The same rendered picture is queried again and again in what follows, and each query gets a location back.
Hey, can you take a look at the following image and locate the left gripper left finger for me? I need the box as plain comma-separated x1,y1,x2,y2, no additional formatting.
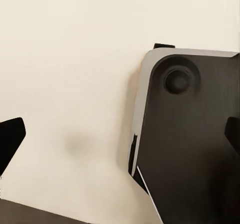
0,117,26,177

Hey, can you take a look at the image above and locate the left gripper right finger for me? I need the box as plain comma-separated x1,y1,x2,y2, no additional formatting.
224,117,240,157

